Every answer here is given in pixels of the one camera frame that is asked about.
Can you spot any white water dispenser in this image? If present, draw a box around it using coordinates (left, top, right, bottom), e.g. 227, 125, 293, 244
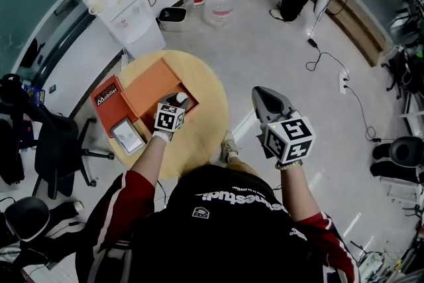
86, 0, 167, 58

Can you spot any person's left forearm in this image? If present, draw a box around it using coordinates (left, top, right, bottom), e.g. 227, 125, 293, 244
129, 129, 174, 184

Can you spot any black power cable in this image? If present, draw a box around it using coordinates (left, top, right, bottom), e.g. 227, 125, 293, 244
305, 37, 382, 143

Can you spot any black and white bin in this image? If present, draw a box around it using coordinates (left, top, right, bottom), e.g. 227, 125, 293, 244
157, 6, 187, 32

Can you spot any wooden bench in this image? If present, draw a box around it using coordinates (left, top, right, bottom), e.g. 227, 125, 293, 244
325, 0, 394, 68

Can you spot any red-orange printed box lid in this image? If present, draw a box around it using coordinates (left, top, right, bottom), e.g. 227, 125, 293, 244
90, 74, 140, 137

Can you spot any silver flat device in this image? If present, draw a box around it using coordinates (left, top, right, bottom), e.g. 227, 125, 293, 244
110, 117, 147, 155

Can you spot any white cup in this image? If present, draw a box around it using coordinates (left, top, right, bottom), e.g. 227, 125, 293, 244
87, 0, 109, 16

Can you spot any person's black and red shirt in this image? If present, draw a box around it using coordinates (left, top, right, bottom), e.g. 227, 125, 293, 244
75, 164, 362, 283

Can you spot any person's right forearm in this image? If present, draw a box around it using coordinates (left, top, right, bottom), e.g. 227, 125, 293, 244
274, 159, 319, 221

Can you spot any person's beige shoe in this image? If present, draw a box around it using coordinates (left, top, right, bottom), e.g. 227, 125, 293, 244
220, 130, 240, 164

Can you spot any orange box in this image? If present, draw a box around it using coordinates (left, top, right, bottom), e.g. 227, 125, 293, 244
120, 57, 200, 125

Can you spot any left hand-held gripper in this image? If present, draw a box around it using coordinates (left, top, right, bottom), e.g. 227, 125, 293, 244
153, 93, 191, 134

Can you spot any black office chair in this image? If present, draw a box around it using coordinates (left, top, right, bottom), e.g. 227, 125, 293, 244
31, 103, 116, 200

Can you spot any black round chair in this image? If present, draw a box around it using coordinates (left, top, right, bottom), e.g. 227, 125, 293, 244
0, 196, 51, 243

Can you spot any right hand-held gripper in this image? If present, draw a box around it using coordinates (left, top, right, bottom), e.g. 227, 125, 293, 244
251, 85, 317, 165

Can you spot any round wooden table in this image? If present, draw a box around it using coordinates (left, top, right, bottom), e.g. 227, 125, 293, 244
105, 49, 230, 180

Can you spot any white power strip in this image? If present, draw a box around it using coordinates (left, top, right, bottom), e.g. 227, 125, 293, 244
337, 66, 351, 94

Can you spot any blue packet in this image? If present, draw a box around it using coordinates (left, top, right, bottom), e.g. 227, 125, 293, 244
22, 84, 46, 106

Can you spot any black round stool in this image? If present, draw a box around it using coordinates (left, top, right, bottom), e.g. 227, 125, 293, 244
368, 135, 424, 184

